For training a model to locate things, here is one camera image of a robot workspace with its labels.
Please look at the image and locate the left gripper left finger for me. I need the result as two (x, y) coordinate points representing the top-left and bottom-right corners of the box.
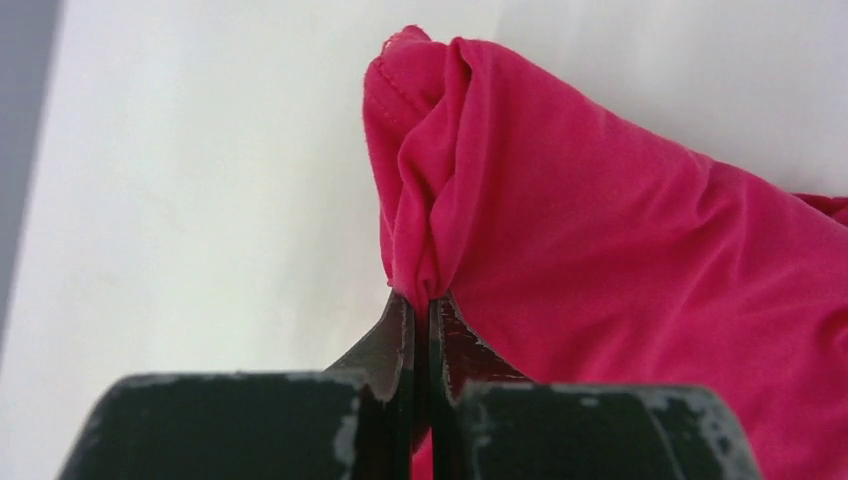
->
(328, 291), (415, 479)

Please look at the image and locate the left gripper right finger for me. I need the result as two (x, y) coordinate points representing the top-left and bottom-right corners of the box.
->
(428, 294), (529, 479)

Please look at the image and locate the pink t shirt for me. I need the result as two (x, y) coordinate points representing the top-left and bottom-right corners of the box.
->
(363, 26), (847, 479)

